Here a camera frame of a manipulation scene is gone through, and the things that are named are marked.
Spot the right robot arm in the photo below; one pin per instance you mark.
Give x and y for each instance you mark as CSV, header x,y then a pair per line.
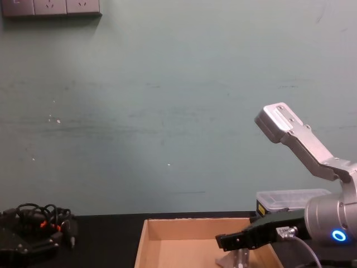
x,y
329,215

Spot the clear plastic case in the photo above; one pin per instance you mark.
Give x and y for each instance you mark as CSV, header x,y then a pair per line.
x,y
290,198

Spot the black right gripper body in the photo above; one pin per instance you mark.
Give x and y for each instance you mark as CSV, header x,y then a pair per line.
x,y
274,223

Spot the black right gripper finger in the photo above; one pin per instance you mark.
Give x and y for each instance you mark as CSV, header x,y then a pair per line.
x,y
231,240

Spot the shallow brown cardboard tray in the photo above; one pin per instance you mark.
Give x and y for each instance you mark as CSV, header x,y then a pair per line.
x,y
181,251

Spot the silver metal piece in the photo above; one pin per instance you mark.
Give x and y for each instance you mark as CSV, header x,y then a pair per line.
x,y
235,259

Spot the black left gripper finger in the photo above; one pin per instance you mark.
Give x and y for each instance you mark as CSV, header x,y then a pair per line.
x,y
47,243

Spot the grey wall socket plate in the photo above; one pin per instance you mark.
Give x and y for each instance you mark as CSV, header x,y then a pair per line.
x,y
83,5
50,6
17,7

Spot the black table cloth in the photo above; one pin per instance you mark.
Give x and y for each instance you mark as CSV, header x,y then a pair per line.
x,y
111,243

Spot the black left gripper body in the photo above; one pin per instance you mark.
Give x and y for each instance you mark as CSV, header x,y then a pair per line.
x,y
15,245

